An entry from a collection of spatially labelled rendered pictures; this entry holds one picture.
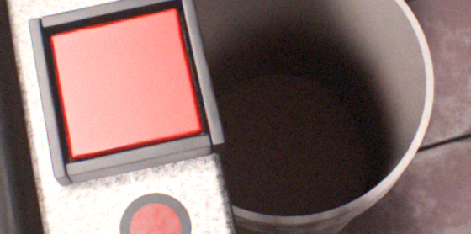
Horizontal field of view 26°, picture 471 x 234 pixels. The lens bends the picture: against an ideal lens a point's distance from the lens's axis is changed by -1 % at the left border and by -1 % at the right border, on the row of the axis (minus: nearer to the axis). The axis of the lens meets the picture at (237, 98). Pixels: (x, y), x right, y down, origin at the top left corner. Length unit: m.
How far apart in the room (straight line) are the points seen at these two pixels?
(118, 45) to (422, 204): 0.98
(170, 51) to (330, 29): 0.80
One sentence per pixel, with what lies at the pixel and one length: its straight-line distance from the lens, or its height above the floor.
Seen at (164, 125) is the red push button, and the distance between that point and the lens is 0.45.
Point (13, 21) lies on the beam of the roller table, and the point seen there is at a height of 0.91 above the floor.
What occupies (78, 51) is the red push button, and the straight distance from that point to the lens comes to 0.46.
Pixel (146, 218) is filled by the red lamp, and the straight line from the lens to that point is 0.45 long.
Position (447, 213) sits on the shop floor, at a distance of 1.40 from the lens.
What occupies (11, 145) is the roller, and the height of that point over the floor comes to 0.91.
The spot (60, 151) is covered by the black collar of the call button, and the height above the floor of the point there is 0.93.
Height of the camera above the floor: 1.36
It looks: 73 degrees down
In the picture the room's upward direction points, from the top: 4 degrees counter-clockwise
